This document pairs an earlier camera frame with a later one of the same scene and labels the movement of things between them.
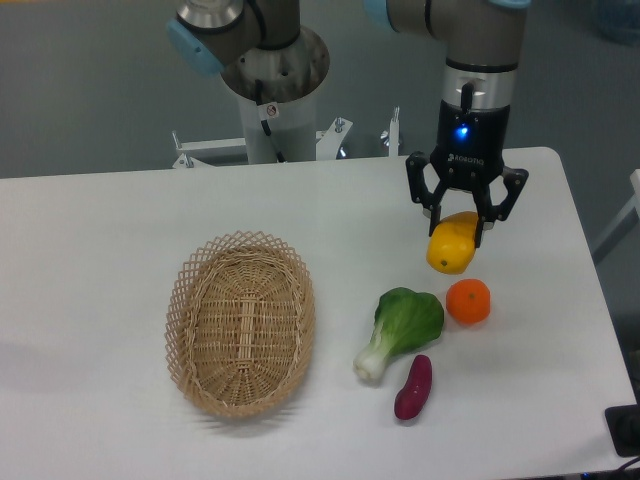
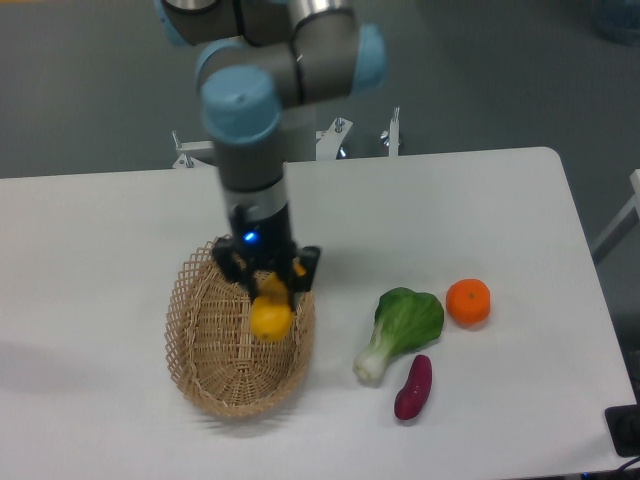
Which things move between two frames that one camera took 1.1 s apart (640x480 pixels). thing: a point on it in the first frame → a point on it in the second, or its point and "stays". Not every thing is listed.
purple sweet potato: (410, 400) stays
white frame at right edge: (628, 218) stays
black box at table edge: (624, 427) stays
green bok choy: (405, 320) stays
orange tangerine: (469, 300) stays
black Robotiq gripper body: (470, 145) → (267, 242)
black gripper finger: (416, 162) → (234, 265)
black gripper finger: (488, 213) → (309, 258)
